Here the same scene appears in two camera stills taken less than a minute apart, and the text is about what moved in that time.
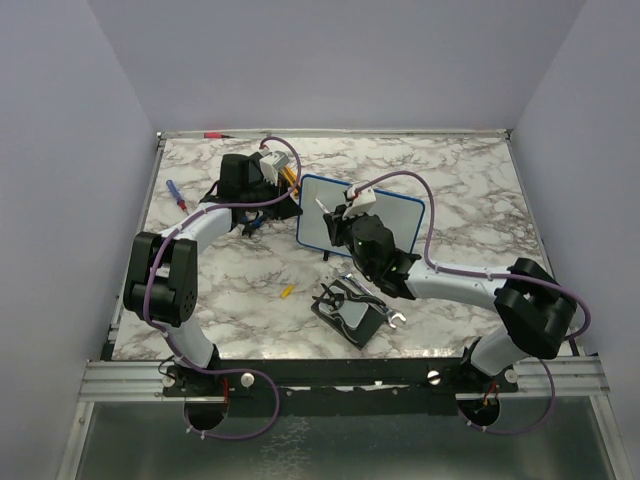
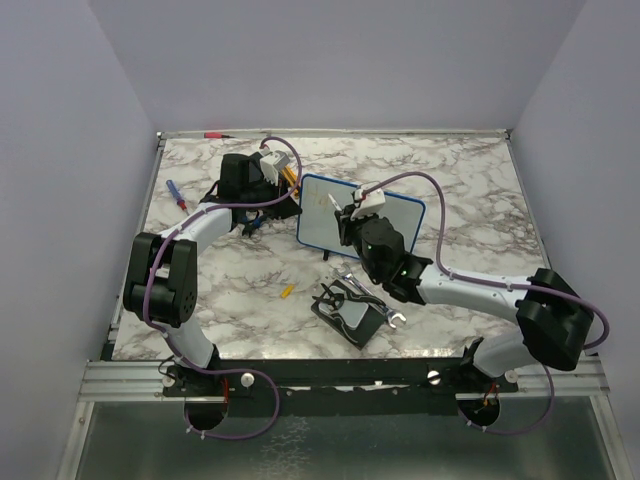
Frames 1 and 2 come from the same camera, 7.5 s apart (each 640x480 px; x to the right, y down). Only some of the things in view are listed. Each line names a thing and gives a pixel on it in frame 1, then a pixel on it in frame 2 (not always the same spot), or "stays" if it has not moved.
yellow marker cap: (287, 290) stays
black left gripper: (283, 209) stays
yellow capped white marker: (322, 206) -> (334, 202)
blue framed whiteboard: (403, 213) stays
